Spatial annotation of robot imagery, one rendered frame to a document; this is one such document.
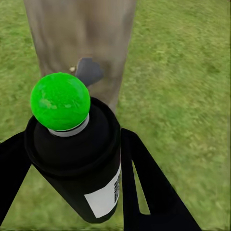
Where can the pesticide atomizer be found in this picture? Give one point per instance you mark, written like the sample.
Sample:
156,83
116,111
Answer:
74,141

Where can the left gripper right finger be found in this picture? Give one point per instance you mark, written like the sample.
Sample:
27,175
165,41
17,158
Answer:
168,212

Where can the tree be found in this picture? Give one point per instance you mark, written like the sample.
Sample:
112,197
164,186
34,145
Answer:
64,31

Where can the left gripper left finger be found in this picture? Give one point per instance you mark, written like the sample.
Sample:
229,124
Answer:
14,165

